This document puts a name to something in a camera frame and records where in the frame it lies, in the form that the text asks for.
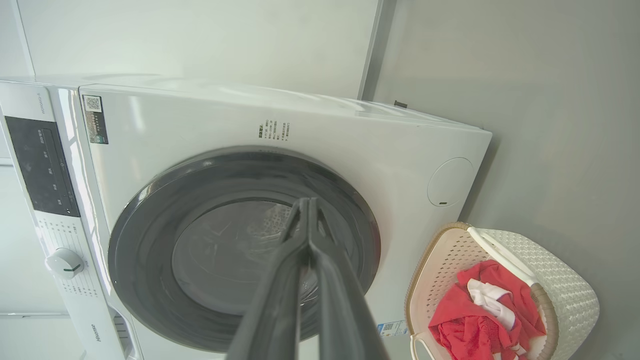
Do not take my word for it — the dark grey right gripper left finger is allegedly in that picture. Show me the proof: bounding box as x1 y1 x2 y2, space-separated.
226 198 311 360

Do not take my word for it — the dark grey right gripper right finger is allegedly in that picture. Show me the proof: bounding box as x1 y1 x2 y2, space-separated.
310 198 390 360

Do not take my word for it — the beige perforated laundry basket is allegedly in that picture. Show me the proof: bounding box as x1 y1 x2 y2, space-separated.
405 221 601 360

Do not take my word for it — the blue energy label sticker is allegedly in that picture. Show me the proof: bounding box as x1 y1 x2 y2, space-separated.
377 320 410 337

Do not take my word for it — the red garment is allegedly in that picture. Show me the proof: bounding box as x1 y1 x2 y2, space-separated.
428 259 547 360

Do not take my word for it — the dark round washing machine door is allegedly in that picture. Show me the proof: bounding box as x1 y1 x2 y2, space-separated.
107 146 382 353

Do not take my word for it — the white garment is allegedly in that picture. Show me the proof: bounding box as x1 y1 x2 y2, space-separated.
467 278 517 328

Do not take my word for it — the round white filter cover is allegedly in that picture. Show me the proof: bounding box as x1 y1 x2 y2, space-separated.
427 157 475 208

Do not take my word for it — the small printed text label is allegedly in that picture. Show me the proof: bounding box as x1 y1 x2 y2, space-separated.
258 120 291 142

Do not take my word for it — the white front-load washing machine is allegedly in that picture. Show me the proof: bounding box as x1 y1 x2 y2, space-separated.
0 75 493 360

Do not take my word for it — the white washer dial knob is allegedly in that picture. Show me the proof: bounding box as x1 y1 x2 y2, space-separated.
45 247 85 280

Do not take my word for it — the dark rectangular QR sticker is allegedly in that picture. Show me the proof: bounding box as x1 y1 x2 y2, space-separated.
82 95 109 145

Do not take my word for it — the black washer control display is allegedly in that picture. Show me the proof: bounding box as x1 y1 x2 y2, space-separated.
4 116 81 218

